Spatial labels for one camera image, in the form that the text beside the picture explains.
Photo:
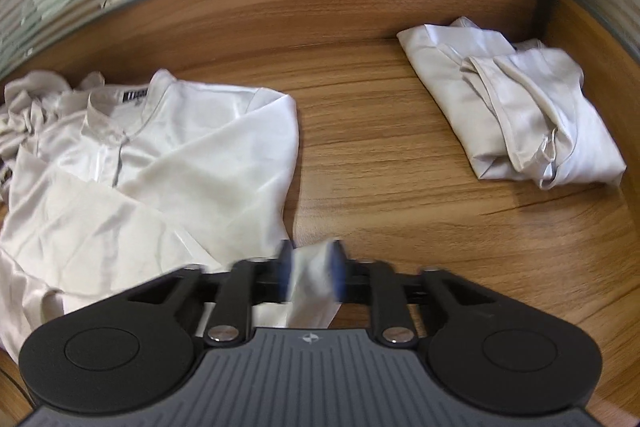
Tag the white satin button shirt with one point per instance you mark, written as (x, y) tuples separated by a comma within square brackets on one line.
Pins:
[(200, 157)]

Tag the crumpled beige garment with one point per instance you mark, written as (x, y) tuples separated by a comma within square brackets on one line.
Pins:
[(30, 117)]

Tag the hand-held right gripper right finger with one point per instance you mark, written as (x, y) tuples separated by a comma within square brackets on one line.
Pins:
[(336, 272)]

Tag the folded beige garment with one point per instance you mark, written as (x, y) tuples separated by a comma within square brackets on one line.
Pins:
[(525, 107)]

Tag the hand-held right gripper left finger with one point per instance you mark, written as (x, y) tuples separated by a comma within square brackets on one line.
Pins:
[(286, 272)]

